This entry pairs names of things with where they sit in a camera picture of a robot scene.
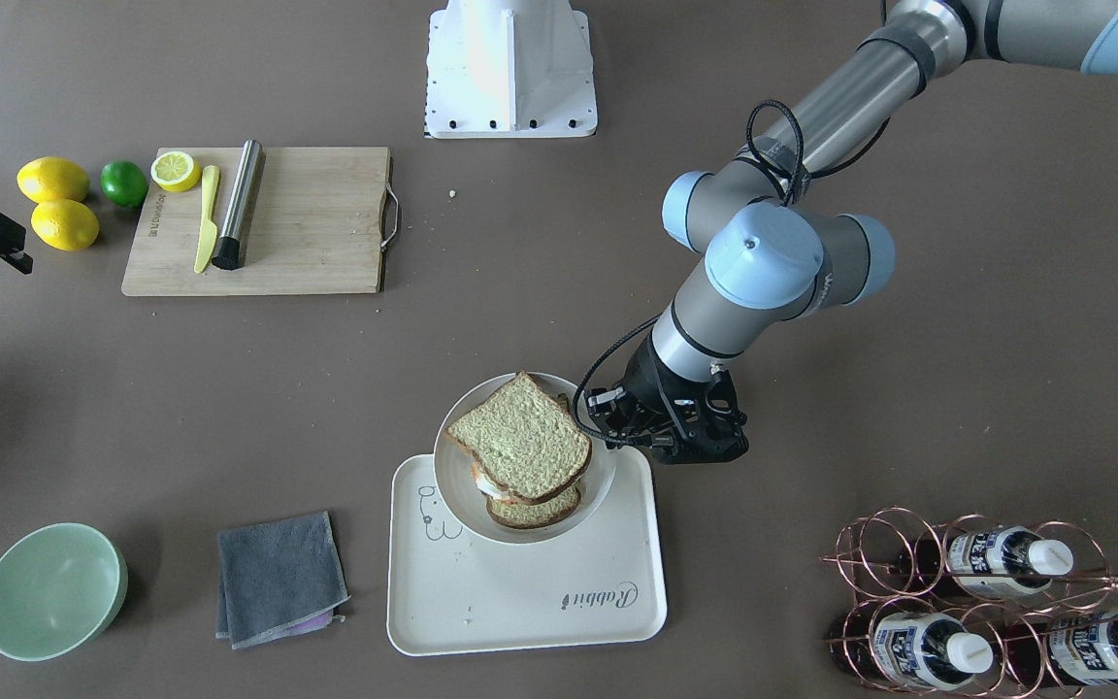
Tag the green bowl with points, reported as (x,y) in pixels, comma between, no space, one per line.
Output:
(60,586)

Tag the grey folded cloth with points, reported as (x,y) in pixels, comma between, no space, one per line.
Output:
(277,580)

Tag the copper wire bottle rack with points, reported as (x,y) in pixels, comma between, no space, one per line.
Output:
(975,607)

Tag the yellow lemon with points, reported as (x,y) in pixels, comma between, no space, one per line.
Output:
(51,178)
(65,225)

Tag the half lemon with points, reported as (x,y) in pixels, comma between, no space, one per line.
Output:
(175,171)

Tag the wooden cutting board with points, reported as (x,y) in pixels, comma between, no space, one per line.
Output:
(316,226)

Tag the green lime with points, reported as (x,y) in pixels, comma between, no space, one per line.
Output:
(124,183)

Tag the white round plate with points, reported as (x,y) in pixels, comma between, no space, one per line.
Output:
(459,491)

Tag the tea bottle one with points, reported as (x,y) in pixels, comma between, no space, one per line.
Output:
(996,564)

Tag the cream rabbit tray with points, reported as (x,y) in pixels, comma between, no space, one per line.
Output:
(450,590)

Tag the tea bottle two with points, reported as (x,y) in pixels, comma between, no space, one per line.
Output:
(906,649)

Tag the tea bottle three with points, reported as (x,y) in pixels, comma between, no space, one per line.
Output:
(1070,652)

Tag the yellow lemon lower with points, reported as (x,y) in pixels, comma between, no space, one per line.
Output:
(65,225)

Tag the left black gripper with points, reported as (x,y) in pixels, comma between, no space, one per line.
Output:
(646,389)

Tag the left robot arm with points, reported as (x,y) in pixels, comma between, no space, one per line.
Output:
(763,259)

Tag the yellow lemon upper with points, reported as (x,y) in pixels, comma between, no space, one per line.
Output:
(51,178)

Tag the bread slice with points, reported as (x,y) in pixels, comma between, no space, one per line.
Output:
(524,439)
(525,516)

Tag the steel cylinder black tip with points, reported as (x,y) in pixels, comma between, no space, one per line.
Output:
(228,253)

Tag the yellow plastic knife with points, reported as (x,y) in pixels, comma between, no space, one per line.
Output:
(207,233)

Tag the fried egg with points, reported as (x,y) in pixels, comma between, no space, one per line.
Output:
(487,486)

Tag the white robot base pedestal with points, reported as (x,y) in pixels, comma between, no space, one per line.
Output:
(509,70)

